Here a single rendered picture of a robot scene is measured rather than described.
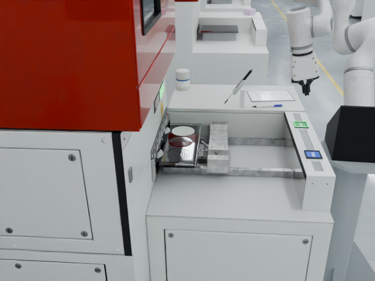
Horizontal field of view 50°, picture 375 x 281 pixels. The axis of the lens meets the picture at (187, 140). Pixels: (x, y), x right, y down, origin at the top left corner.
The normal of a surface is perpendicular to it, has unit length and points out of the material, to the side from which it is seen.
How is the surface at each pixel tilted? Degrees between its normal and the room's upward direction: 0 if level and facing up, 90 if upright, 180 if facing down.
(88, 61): 90
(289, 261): 90
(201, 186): 0
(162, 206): 0
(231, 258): 90
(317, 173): 0
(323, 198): 90
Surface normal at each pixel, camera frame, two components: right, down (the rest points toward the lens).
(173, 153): -0.01, -0.90
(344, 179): -0.59, 0.37
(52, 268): -0.08, 0.44
